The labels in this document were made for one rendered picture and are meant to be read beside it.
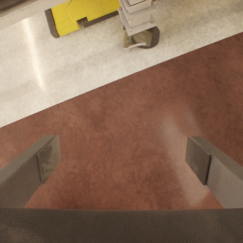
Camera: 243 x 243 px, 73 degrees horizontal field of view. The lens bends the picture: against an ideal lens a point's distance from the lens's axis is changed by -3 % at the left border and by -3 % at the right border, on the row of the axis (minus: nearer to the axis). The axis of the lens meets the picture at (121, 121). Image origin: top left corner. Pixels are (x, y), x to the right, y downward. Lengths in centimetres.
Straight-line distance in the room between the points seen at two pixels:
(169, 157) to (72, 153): 52
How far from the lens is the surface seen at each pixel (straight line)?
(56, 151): 16
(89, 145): 95
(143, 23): 88
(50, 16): 127
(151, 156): 91
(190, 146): 16
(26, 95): 118
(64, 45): 120
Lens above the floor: 91
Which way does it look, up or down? 79 degrees down
